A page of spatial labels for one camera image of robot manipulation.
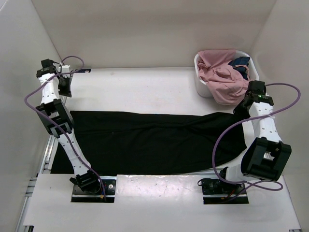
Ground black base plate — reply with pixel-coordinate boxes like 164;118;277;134
71;176;117;203
197;178;249;204

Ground blue white label sticker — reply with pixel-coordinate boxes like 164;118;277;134
77;69;91;73

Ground aluminium frame rail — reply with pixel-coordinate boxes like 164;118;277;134
36;169;273;176

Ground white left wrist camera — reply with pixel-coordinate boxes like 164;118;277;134
58;64;72;73

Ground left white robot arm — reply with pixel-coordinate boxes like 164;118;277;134
36;59;104;195

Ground pink garment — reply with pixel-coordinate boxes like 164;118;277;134
197;49;252;105

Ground white plastic basket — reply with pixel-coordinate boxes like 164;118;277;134
194;50;259;98

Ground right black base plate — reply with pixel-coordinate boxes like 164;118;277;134
197;178;249;204

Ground black trousers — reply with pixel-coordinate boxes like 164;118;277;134
50;110;248;175

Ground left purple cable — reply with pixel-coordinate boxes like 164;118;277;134
24;56;108;198

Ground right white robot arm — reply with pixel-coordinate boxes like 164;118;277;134
216;81;292;193

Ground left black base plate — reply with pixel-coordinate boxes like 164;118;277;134
71;176;117;203

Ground dark blue garment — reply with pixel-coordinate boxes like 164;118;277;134
228;57;251;80

